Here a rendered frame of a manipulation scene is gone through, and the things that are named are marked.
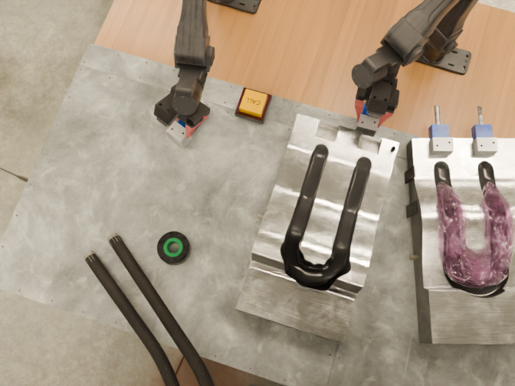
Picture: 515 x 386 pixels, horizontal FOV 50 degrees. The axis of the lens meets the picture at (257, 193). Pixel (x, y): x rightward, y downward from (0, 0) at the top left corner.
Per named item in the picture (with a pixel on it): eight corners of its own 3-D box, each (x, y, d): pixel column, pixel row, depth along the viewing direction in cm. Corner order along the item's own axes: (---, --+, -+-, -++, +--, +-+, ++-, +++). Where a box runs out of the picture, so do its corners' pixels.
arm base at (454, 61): (475, 61, 141) (481, 38, 142) (399, 40, 143) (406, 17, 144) (464, 76, 148) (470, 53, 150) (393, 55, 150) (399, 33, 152)
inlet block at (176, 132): (200, 102, 148) (198, 93, 143) (214, 112, 147) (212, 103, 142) (169, 138, 145) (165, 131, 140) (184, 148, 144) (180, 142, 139)
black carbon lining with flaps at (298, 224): (313, 144, 137) (316, 130, 128) (376, 162, 135) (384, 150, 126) (271, 278, 128) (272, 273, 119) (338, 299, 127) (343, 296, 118)
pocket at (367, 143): (359, 136, 139) (362, 131, 135) (379, 142, 138) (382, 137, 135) (355, 153, 138) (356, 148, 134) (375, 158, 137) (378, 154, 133)
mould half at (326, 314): (296, 126, 145) (298, 106, 132) (391, 154, 143) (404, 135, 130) (237, 309, 133) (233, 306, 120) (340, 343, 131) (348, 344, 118)
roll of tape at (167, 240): (194, 260, 137) (192, 258, 133) (163, 269, 136) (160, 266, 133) (187, 230, 139) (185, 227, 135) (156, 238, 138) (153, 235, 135)
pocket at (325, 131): (318, 125, 140) (319, 119, 136) (338, 130, 139) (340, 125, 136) (313, 141, 139) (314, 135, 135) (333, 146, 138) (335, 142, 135)
